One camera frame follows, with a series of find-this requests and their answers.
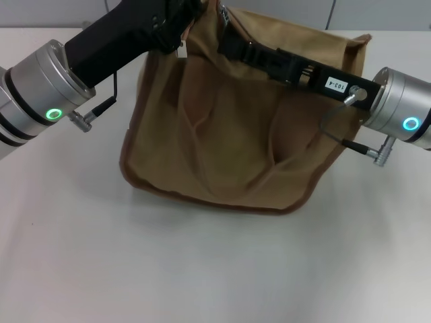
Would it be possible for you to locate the khaki canvas food bag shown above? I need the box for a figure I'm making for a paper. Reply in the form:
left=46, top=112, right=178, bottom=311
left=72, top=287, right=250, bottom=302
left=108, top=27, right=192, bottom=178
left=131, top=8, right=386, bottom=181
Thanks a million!
left=119, top=0, right=373, bottom=215

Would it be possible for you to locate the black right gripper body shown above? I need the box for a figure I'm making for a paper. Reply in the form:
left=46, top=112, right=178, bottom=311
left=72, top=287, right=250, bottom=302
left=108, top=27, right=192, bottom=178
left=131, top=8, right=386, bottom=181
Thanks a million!
left=275, top=52, right=382, bottom=111

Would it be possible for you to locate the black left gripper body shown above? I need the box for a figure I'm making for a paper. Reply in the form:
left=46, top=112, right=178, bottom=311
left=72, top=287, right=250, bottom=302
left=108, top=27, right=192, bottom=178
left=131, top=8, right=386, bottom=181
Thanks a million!
left=65, top=0, right=190, bottom=89

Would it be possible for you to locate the left wrist cable with connector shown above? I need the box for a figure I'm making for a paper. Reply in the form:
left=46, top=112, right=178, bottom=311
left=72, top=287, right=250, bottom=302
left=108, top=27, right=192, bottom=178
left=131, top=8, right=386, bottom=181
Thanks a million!
left=68, top=69, right=119, bottom=135

